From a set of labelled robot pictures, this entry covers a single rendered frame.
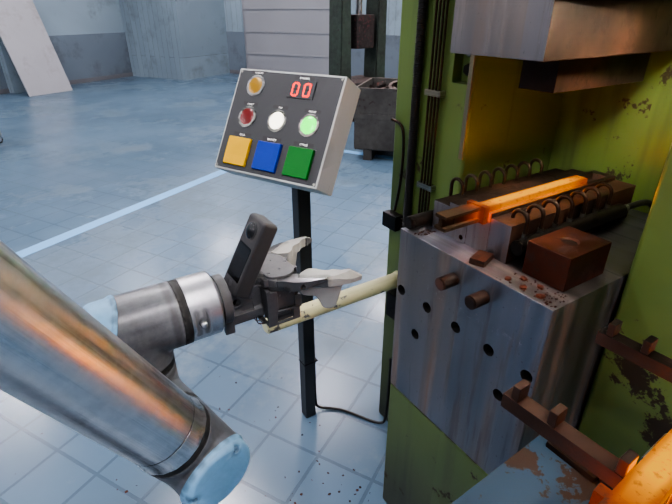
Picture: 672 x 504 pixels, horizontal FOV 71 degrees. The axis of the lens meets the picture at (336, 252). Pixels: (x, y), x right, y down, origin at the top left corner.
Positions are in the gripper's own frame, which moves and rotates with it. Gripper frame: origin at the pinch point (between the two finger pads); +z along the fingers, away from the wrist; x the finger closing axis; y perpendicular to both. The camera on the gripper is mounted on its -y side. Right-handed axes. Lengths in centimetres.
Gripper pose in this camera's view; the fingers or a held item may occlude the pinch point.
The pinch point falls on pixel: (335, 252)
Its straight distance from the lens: 74.6
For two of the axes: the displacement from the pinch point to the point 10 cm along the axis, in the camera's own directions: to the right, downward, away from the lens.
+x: 5.4, 3.9, -7.5
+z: 8.4, -2.5, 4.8
